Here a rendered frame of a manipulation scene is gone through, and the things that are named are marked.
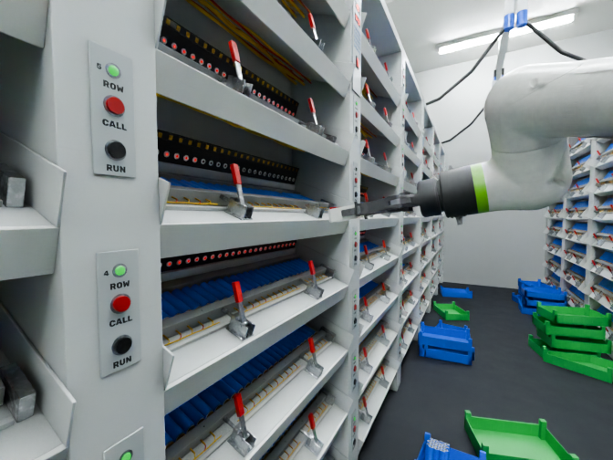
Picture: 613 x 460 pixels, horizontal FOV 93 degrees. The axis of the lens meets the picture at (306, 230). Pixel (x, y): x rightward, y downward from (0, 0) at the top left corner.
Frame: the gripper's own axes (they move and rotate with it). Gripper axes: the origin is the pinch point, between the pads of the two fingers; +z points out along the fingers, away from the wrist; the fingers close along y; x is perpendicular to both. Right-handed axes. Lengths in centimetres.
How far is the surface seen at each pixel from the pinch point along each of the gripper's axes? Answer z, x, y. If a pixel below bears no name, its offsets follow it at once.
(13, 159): 14, 8, -52
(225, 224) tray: 6.3, -0.8, -32.0
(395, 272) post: 12, -28, 88
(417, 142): 0, 52, 158
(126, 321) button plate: 7.6, -10.3, -46.8
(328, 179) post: 10.6, 12.5, 18.0
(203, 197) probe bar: 12.0, 4.6, -30.2
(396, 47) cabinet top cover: -6, 80, 84
